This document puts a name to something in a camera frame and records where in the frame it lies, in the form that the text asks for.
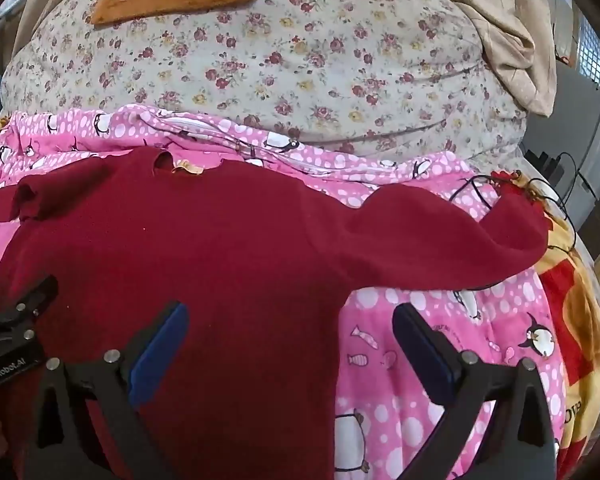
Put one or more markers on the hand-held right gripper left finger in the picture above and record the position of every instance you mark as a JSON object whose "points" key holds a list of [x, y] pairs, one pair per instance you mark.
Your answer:
{"points": [[161, 352]]}

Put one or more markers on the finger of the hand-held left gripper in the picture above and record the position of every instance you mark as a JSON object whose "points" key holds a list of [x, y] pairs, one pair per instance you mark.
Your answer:
{"points": [[27, 300]]}

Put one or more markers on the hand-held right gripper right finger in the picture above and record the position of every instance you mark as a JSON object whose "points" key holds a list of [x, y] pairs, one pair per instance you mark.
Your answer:
{"points": [[424, 360]]}

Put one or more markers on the dark red sweater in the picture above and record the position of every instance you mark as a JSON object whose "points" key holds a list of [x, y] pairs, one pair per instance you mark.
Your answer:
{"points": [[220, 270]]}

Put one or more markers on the pink penguin print blanket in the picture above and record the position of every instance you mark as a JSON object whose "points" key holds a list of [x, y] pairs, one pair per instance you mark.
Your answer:
{"points": [[420, 305]]}

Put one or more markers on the yellow red cartoon blanket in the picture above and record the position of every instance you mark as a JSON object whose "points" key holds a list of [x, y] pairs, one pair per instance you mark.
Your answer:
{"points": [[580, 320]]}

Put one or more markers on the black power adapter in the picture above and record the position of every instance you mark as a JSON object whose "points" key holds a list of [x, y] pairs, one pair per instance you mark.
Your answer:
{"points": [[542, 159]]}

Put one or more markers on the white cabinet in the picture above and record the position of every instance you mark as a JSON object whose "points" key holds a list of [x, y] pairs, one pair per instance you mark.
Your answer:
{"points": [[587, 125]]}

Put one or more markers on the floral cream pillow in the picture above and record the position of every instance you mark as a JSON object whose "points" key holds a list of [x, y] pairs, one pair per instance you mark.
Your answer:
{"points": [[305, 75]]}

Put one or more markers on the beige cloth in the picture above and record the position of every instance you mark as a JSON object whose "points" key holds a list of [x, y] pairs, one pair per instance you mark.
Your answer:
{"points": [[510, 45]]}

